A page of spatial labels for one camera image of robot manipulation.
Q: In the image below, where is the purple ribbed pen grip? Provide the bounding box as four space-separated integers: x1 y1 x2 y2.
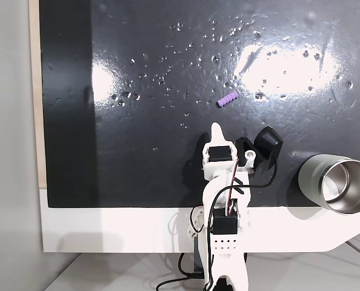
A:
216 90 239 109

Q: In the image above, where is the grey steel tumbler cup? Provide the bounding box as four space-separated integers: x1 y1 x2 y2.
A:
298 153 360 215

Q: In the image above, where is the black glossy mat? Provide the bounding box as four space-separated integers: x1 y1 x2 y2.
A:
39 0 360 209

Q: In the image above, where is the black oval camera box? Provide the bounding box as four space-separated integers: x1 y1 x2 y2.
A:
234 125 283 170

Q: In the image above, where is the black camera cable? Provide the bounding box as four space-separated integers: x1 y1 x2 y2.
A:
206 151 278 286

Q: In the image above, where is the red white servo wire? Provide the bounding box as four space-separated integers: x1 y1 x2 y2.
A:
227 159 241 218

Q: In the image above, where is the black power cable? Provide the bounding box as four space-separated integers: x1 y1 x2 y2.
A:
155 253 205 291

